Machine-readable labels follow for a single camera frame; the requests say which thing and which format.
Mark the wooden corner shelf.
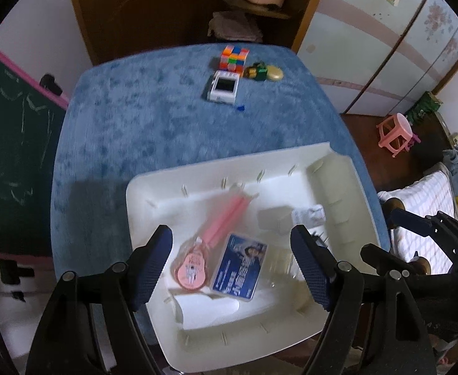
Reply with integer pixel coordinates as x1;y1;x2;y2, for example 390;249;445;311
189;0;333;53

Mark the beige wooden block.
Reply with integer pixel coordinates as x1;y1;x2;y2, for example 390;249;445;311
257;206;293;235

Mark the pink correction tape dispenser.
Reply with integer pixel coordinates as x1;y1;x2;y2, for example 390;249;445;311
175;237;207;291

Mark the blue plush table cover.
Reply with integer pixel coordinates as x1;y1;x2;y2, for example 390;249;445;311
50;43;390;276

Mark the colourful rubik's cube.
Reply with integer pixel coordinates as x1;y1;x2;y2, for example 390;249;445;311
219;45;249;75

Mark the white checkered bedding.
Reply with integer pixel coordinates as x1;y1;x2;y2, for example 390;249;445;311
377;162;458;274

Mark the white paper sheet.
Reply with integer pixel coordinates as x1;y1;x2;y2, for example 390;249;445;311
173;293;240;330

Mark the green chalkboard pink frame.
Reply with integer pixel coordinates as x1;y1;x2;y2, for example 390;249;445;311
0;56;66;257

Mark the white plastic tray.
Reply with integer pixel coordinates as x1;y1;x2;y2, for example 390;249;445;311
126;143;379;373

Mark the white digital timer device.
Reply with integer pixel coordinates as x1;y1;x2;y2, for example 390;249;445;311
207;70;240;105

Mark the green perfume bottle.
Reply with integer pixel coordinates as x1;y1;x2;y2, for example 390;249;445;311
243;62;268;81

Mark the blue card box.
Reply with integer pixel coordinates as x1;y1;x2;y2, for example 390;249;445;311
210;233;268;301

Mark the pink plastic stool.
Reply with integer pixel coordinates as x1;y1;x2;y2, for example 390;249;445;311
376;112;421;158

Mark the pink pen pack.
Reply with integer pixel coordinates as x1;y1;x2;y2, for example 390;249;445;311
198;187;259;249

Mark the brown wooden door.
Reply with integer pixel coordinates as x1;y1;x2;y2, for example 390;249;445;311
72;0;218;65

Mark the pink folded cloth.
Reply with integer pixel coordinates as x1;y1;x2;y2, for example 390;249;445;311
208;11;262;43

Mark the round cream compact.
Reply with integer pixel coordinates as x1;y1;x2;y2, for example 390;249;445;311
266;65;284;81

